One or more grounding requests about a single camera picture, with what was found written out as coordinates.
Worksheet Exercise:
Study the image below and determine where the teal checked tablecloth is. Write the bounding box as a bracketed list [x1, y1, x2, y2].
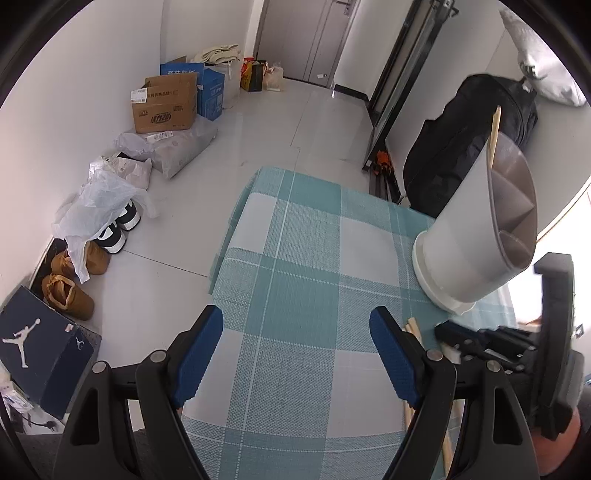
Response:
[209, 166, 517, 480]

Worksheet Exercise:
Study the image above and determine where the beige folded cloth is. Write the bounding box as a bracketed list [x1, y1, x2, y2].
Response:
[193, 44, 243, 65]

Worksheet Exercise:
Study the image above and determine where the white plastic bag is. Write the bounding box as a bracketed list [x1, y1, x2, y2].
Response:
[52, 168, 160, 284]

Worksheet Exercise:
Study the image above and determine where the black backpack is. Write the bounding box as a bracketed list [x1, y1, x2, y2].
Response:
[403, 74, 539, 217]

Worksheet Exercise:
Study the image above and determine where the black power plug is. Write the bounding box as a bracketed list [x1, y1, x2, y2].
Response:
[18, 411, 63, 432]

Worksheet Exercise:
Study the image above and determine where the grey door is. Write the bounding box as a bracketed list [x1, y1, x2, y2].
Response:
[253, 0, 361, 86]

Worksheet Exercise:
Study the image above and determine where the grey plastic parcel bag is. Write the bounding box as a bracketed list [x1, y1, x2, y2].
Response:
[115, 117, 219, 180]

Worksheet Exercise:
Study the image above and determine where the white utensil holder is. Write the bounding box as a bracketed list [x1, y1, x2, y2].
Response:
[412, 134, 539, 316]

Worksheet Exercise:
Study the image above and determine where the person's right hand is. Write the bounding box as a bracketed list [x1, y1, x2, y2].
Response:
[531, 408, 581, 476]

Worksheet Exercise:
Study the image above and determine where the white printed packet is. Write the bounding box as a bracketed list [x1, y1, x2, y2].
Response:
[0, 378, 35, 416]

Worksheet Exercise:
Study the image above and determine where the white parcel bag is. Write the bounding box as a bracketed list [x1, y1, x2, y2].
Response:
[90, 154, 153, 190]

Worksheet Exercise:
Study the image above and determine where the black white sneaker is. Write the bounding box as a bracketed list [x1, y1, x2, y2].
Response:
[95, 220, 127, 256]
[115, 198, 141, 232]

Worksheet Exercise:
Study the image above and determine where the brown boot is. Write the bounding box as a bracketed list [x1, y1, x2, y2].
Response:
[41, 273, 95, 320]
[51, 240, 112, 278]

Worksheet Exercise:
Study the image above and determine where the blue cardboard box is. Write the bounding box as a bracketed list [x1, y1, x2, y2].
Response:
[160, 55, 227, 121]

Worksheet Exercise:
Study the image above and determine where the navy shoe box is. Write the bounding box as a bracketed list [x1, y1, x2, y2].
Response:
[0, 285, 95, 420]

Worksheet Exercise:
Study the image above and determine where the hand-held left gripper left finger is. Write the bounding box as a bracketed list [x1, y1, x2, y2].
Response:
[52, 305, 225, 480]

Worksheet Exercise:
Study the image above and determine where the white sling bag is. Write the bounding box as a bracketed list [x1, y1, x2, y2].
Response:
[499, 7, 587, 108]

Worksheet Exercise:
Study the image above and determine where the black metal frame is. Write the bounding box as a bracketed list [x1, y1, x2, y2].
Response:
[361, 0, 458, 204]

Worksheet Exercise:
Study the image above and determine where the wooden chopstick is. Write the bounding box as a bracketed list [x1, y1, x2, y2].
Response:
[487, 105, 502, 167]

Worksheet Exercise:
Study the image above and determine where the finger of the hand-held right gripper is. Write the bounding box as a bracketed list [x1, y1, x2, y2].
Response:
[480, 327, 539, 354]
[435, 323, 518, 370]

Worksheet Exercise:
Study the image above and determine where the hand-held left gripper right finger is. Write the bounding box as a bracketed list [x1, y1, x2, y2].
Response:
[369, 306, 541, 480]

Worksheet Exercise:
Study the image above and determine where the brown cardboard box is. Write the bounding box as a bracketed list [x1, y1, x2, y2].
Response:
[130, 74, 200, 134]

